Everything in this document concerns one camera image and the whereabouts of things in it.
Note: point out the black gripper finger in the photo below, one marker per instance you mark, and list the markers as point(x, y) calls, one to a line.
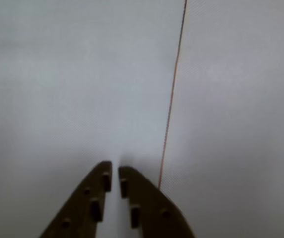
point(154, 213)
point(82, 210)

